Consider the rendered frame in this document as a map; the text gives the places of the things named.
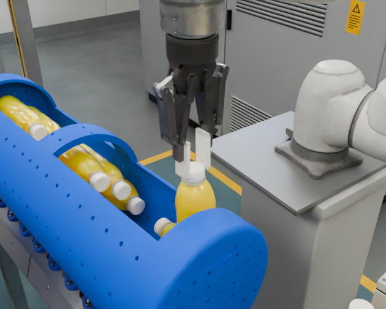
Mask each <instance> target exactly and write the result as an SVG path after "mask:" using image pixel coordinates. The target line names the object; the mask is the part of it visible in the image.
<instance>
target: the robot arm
mask: <svg viewBox="0 0 386 309"><path fill-rule="evenodd" d="M159 16H160V27H161V29H162V30H163V31H165V32H166V35H165V41H166V55H167V59H168V61H169V69H168V72H167V78H166V79H165V80H163V81H162V82H161V83H157V82H155V83H153V85H152V89H153V91H154V93H155V95H156V97H157V107H158V114H159V125H160V131H161V139H162V140H163V141H165V142H167V143H168V144H170V145H172V151H173V152H172V157H173V159H174V160H175V173H176V174H177V175H179V176H180V177H181V178H183V179H185V180H186V181H188V180H190V142H188V141H187V140H186V137H187V128H188V123H189V114H190V109H191V104H192V103H193V102H194V96H195V103H196V108H197V114H198V119H199V126H200V127H201V128H199V127H197V128H196V129H195V148H196V162H200V163H202V164H203V165H204V166H205V169H206V170H210V148H211V147H212V144H213V134H216V133H217V131H218V129H217V128H215V126H216V125H221V124H222V121H223V113H224V97H225V82H226V79H227V76H228V73H229V66H226V65H224V64H221V63H218V62H216V60H215V59H216V58H217V57H218V54H219V33H218V32H219V31H220V30H222V29H223V28H224V19H225V0H159ZM172 86H174V88H173V91H172ZM172 95H173V96H172ZM173 98H174V100H175V101H173ZM214 114H216V115H214ZM286 134H287V135H288V136H289V137H290V138H291V140H290V141H288V142H281V143H277V144H276V145H275V146H274V150H275V151H276V152H278V153H280V154H282V155H284V156H285V157H287V158H288V159H289V160H291V161H292V162H293V163H295V164H296V165H297V166H299V167H300V168H302V169H303V170H304V171H305V172H307V173H308V175H309V176H310V177H311V178H313V179H315V180H320V179H321V178H323V177H324V176H326V175H328V174H331V173H333V172H336V171H339V170H341V169H345V168H346V167H350V166H354V165H360V164H362V162H363V157H362V156H360V155H359V154H356V153H354V152H352V151H350V150H349V148H353V149H356V150H358V151H360V152H362V153H364V154H366V155H368V156H371V157H373V158H376V159H378V160H381V161H383V162H386V78H385V79H384V80H382V81H381V82H380V83H379V85H378V87H377V90H376V91H375V90H373V89H372V88H371V87H370V86H368V85H367V84H365V77H364V75H363V74H362V72H361V71H360V70H359V68H357V67H356V66H354V65H353V64H352V63H350V62H347V61H343V60H334V59H333V60H326V61H322V62H319V63H318V64H317V65H316V66H315V67H314V68H313V69H312V71H310V72H309V74H308V75H307V76H306V78H305V80H304V82H303V84H302V86H301V89H300V92H299V95H298V99H297V104H296V108H295V116H294V122H293V126H289V127H287V128H286Z"/></svg>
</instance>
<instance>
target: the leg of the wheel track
mask: <svg viewBox="0 0 386 309"><path fill-rule="evenodd" d="M0 269H1V272H2V276H3V279H4V282H5V284H6V288H7V292H8V294H9V298H10V301H11V304H12V308H13V309H29V307H28V303H27V300H26V296H25V292H24V289H23V285H22V282H21V278H20V274H19V272H18V268H17V265H16V264H15V263H14V261H13V260H12V258H11V257H10V256H9V255H8V254H7V252H6V251H5V249H4V248H3V247H2V246H1V244H0Z"/></svg>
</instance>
